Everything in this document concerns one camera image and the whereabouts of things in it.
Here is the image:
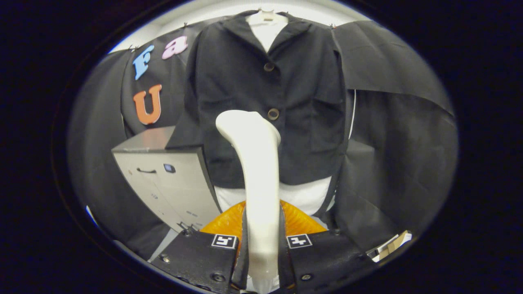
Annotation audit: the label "white mannequin torso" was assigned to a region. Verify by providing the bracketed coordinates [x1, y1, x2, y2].
[215, 20, 333, 216]

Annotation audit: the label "white garment steamer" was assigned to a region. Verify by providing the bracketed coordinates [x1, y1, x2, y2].
[215, 109, 282, 293]

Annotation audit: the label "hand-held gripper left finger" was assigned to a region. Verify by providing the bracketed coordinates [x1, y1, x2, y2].
[150, 200, 250, 294]

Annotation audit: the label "thin white cord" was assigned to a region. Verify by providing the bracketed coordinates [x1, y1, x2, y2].
[349, 90, 357, 140]

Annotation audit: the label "black suit jacket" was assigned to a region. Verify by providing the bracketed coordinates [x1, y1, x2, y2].
[165, 10, 348, 189]

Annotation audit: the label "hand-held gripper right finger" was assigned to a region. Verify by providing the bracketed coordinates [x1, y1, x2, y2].
[279, 200, 377, 294]

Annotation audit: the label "black backdrop cloth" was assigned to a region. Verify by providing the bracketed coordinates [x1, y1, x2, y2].
[67, 18, 459, 262]

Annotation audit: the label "grey metal cabinet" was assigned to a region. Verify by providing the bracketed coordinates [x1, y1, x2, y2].
[111, 126, 221, 234]

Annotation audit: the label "tan cardboard scraps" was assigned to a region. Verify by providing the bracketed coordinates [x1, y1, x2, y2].
[367, 230, 413, 262]

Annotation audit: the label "white plastic hanger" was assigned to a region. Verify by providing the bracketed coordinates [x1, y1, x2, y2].
[246, 9, 289, 27]

